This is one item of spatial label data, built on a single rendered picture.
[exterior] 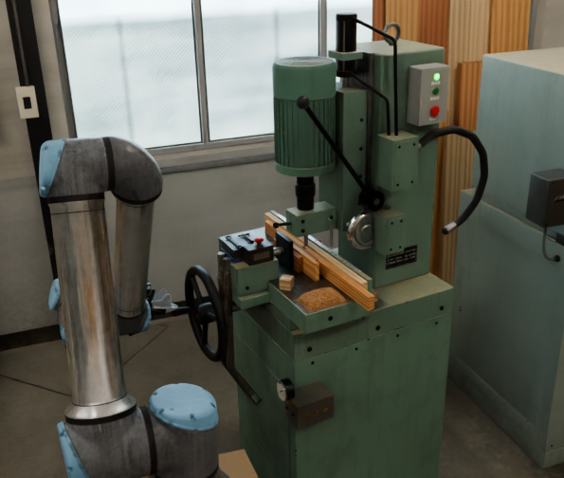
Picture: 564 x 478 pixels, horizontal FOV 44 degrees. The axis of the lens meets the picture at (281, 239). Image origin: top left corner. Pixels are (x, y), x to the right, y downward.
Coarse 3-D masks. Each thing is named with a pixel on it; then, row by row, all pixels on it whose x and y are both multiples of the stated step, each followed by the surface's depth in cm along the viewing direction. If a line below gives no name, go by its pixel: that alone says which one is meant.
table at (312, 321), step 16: (272, 240) 231; (288, 272) 209; (272, 288) 202; (304, 288) 199; (336, 288) 199; (240, 304) 201; (256, 304) 203; (288, 304) 194; (336, 304) 190; (352, 304) 192; (304, 320) 187; (320, 320) 189; (336, 320) 191; (352, 320) 194
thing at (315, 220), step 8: (296, 208) 210; (320, 208) 210; (328, 208) 210; (288, 216) 209; (296, 216) 205; (304, 216) 206; (312, 216) 207; (320, 216) 209; (328, 216) 210; (296, 224) 206; (304, 224) 207; (312, 224) 208; (320, 224) 210; (328, 224) 211; (296, 232) 207; (304, 232) 208; (312, 232) 209
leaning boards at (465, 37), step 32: (384, 0) 325; (416, 0) 329; (448, 0) 338; (480, 0) 345; (512, 0) 347; (416, 32) 334; (448, 32) 342; (480, 32) 351; (512, 32) 353; (448, 64) 347; (480, 64) 345; (448, 96) 352; (448, 160) 344; (448, 192) 350; (448, 256) 363
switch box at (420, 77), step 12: (420, 72) 191; (432, 72) 192; (444, 72) 194; (408, 84) 197; (420, 84) 192; (444, 84) 195; (408, 96) 198; (420, 96) 193; (432, 96) 195; (444, 96) 197; (408, 108) 199; (420, 108) 195; (444, 108) 198; (408, 120) 200; (420, 120) 196; (432, 120) 198; (444, 120) 200
